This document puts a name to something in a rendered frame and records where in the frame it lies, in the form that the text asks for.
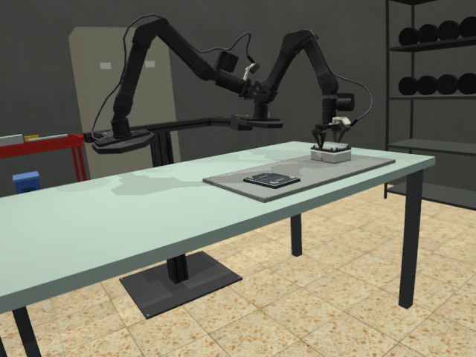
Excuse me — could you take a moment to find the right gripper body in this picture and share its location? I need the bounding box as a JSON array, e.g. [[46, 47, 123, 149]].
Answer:
[[227, 63, 255, 98]]

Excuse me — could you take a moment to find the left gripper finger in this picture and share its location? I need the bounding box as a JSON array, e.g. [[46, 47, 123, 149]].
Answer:
[[312, 131, 326, 149], [332, 130, 345, 143]]

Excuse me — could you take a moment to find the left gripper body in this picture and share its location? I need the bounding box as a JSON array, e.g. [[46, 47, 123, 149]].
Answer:
[[312, 111, 351, 132]]

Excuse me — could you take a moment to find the white well plate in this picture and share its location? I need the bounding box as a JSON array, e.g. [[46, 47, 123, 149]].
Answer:
[[313, 142, 348, 150]]

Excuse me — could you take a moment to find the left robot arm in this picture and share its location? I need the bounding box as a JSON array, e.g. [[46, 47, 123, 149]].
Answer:
[[239, 30, 355, 121]]

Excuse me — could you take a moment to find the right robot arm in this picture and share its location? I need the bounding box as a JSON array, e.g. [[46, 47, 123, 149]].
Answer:
[[95, 18, 239, 147]]

